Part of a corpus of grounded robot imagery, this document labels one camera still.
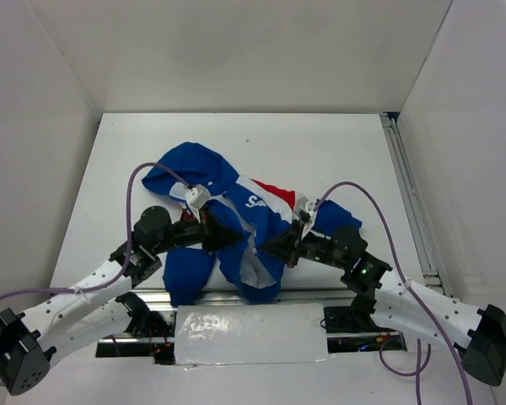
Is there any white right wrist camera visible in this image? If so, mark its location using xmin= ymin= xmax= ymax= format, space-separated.
xmin=293 ymin=194 xmax=318 ymax=224

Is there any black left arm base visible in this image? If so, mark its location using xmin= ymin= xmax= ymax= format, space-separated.
xmin=95 ymin=310 xmax=177 ymax=365

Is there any blue white red jacket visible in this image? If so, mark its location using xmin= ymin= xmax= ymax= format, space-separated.
xmin=141 ymin=141 xmax=363 ymax=305

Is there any aluminium side rail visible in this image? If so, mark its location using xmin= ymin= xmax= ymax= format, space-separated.
xmin=379 ymin=112 xmax=453 ymax=297

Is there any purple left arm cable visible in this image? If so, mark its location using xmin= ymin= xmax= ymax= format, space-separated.
xmin=0 ymin=163 xmax=193 ymax=387

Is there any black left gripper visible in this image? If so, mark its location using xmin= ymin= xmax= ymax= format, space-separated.
xmin=153 ymin=203 xmax=244 ymax=255

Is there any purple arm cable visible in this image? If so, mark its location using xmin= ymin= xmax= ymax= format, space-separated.
xmin=314 ymin=181 xmax=473 ymax=405
xmin=0 ymin=163 xmax=193 ymax=387

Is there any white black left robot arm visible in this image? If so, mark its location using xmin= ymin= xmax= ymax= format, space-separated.
xmin=0 ymin=206 xmax=244 ymax=396

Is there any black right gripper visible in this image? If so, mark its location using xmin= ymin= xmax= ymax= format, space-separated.
xmin=258 ymin=219 xmax=349 ymax=269

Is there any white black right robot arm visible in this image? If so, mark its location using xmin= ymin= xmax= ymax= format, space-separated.
xmin=260 ymin=220 xmax=506 ymax=386

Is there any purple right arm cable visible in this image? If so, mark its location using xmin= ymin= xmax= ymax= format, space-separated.
xmin=314 ymin=181 xmax=473 ymax=405

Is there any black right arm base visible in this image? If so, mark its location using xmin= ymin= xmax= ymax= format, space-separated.
xmin=320 ymin=306 xmax=406 ymax=354

